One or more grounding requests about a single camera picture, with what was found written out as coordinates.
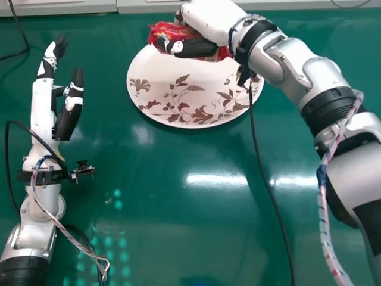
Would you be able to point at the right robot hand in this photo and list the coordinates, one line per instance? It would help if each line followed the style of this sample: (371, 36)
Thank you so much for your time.
(214, 21)

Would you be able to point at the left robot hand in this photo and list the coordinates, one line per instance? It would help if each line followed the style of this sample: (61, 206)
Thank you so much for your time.
(41, 119)

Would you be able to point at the red biscuit packet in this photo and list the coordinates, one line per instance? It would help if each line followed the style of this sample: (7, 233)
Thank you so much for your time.
(172, 31)

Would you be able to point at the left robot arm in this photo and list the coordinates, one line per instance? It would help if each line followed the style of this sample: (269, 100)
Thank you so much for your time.
(32, 238)

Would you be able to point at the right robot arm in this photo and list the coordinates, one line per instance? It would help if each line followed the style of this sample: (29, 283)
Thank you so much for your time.
(327, 83)

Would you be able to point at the plate with brown leaf pattern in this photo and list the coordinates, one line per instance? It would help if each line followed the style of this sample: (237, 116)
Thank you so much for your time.
(166, 77)

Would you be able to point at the long white socket strip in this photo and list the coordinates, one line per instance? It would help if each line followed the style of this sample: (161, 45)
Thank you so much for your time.
(297, 4)

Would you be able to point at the short white socket strip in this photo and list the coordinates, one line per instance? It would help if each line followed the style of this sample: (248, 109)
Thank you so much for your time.
(59, 6)

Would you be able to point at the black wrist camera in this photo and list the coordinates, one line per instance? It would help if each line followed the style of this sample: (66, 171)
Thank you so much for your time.
(242, 74)

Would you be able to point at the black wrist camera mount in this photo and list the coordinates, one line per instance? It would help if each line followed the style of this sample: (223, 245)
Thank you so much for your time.
(84, 171)

